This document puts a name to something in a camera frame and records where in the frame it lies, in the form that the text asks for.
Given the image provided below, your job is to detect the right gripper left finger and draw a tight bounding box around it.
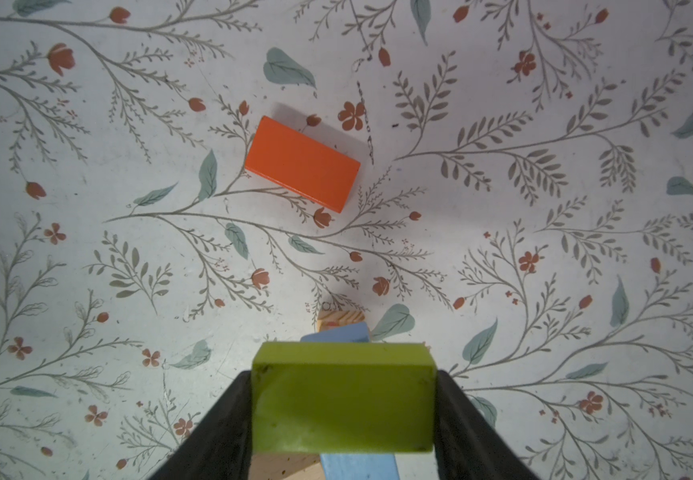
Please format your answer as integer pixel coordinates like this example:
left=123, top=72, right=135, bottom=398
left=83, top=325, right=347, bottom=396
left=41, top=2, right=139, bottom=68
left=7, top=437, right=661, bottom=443
left=152, top=370, right=252, bottom=480

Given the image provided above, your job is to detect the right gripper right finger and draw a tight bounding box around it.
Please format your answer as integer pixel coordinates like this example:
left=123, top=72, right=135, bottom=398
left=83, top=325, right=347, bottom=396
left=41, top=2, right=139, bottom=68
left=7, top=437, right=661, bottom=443
left=433, top=370, right=537, bottom=480

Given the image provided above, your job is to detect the natural plain wood block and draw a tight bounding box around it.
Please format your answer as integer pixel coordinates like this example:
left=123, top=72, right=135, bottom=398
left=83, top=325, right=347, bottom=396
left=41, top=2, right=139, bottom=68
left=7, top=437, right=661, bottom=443
left=248, top=454, right=326, bottom=480

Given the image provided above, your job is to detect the lime green wood block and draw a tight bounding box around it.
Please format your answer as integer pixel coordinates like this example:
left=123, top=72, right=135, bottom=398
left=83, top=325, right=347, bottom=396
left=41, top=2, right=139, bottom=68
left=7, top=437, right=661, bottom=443
left=252, top=342, right=437, bottom=454

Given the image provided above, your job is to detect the light blue wood block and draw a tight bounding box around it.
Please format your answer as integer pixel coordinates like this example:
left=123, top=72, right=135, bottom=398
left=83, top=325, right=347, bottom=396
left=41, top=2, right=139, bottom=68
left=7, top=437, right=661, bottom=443
left=302, top=321, right=400, bottom=480

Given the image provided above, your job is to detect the small letter wood cube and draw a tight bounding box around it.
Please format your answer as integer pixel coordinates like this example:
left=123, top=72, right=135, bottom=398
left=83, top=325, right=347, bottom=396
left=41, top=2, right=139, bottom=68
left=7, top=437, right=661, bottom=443
left=316, top=310, right=365, bottom=332

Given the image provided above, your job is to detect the red-orange wood block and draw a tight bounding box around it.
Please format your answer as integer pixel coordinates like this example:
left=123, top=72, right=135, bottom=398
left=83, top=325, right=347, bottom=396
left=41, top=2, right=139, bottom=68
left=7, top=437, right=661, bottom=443
left=244, top=116, right=360, bottom=213

